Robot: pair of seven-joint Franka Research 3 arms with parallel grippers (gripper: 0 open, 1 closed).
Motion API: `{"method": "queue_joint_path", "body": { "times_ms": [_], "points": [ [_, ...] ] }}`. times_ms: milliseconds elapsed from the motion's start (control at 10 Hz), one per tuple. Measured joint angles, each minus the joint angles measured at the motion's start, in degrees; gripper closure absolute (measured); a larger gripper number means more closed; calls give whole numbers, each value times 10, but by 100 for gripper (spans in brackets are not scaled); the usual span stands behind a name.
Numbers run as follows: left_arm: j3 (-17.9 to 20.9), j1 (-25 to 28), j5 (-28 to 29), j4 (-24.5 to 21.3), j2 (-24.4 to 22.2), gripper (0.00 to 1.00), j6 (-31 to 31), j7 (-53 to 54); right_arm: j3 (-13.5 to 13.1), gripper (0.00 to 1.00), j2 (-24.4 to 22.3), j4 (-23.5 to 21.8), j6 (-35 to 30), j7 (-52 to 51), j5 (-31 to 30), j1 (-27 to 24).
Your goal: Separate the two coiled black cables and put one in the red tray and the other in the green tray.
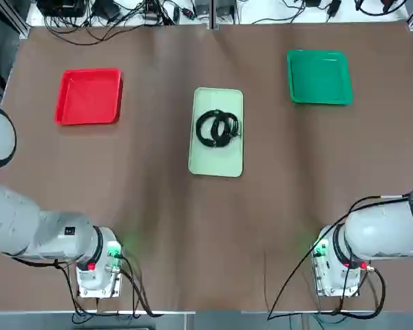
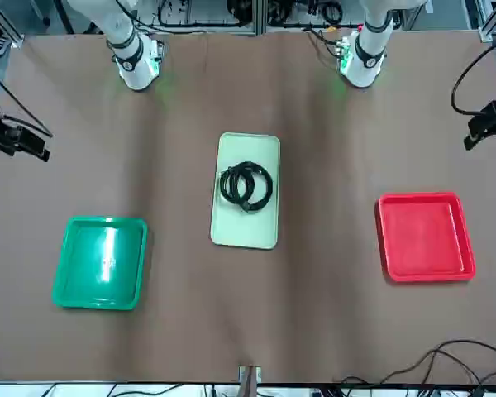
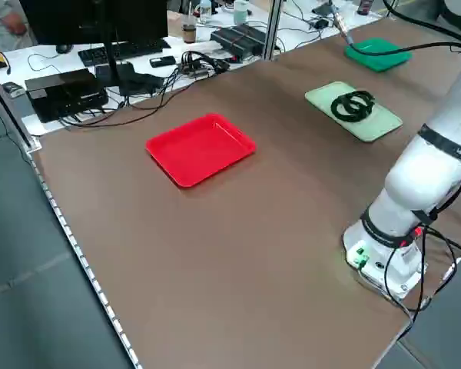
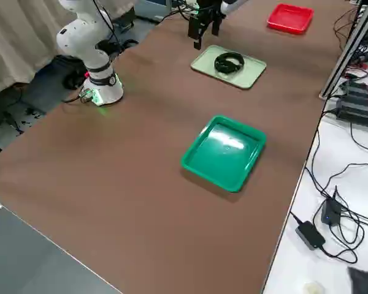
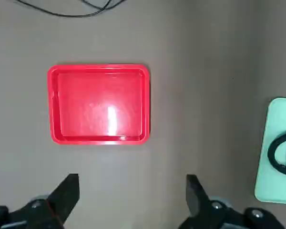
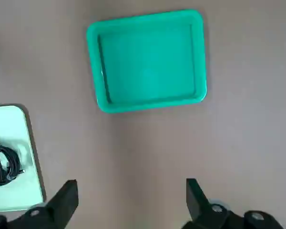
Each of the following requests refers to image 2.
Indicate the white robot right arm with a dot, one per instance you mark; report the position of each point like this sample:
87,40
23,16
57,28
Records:
134,62

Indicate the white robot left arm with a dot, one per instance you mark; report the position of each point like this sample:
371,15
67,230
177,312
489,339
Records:
368,62

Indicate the pale green rectangular tray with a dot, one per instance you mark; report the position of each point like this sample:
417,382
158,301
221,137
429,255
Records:
244,231

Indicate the green plastic tray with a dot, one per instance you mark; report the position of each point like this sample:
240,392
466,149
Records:
99,264

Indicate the red plastic tray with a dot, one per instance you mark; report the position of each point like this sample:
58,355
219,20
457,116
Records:
421,240

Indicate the green connector board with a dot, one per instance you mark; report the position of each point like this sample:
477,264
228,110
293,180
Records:
342,49

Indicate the small metal bracket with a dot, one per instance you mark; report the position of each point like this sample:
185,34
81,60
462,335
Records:
250,374

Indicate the black side camera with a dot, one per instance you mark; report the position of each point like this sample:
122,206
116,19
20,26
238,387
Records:
485,122
20,138

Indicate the aluminium frame post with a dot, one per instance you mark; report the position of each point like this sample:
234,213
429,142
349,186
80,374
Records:
494,18

